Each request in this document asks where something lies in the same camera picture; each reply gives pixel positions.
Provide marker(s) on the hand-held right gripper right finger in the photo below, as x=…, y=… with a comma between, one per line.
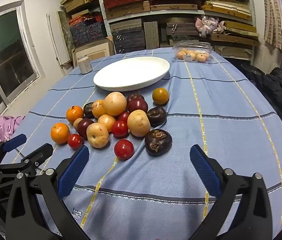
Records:
x=204, y=172

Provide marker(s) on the red tomato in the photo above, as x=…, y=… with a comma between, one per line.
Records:
x=120, y=129
x=124, y=116
x=124, y=149
x=75, y=141

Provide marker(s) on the white beverage can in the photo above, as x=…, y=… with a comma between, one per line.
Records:
x=84, y=65

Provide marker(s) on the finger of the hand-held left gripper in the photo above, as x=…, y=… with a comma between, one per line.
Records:
x=39, y=155
x=14, y=140

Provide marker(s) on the orange-yellow round fruit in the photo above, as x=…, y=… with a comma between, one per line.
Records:
x=160, y=96

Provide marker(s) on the white metal shelf rack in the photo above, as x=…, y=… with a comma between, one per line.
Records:
x=102, y=7

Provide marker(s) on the white leaning board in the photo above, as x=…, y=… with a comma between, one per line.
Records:
x=53, y=40

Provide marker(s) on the stack of dark brown boxes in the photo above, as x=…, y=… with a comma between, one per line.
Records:
x=180, y=32

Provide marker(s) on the blue striped tablecloth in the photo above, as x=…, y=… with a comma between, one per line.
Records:
x=218, y=130

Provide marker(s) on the orange mandarin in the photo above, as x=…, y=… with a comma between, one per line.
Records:
x=74, y=115
x=60, y=133

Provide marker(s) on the group of small peach fruits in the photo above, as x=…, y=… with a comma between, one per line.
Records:
x=200, y=56

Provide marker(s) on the stack of yellow flat boxes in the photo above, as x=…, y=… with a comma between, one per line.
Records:
x=233, y=27

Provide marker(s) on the large yellow round fruit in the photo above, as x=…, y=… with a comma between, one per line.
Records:
x=115, y=103

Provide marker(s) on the green marble slab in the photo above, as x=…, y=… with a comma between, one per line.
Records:
x=64, y=30

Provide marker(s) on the black bag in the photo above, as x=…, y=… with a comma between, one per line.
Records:
x=270, y=85

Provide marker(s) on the dark brown fruit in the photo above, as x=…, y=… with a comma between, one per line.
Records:
x=88, y=110
x=156, y=116
x=158, y=142

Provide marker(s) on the stack of blue patterned boxes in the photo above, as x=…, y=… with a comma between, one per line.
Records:
x=87, y=32

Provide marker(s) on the small yellow fruit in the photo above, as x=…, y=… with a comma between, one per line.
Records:
x=77, y=123

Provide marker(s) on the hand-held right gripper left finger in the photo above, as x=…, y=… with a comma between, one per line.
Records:
x=73, y=172

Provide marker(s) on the yellow oval fruit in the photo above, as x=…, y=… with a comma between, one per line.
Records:
x=138, y=123

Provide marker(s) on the brown perforated board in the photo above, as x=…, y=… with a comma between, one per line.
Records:
x=151, y=35

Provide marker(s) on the white oval plate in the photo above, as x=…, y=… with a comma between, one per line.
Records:
x=131, y=72

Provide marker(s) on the white framed sliding window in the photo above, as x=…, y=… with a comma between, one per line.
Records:
x=8, y=52

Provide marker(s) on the clear plastic clamshell box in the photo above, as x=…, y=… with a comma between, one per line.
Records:
x=193, y=45

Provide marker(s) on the stack of dark grey boxes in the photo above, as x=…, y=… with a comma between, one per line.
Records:
x=128, y=38

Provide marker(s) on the pink cloth bundle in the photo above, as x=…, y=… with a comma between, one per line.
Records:
x=208, y=23

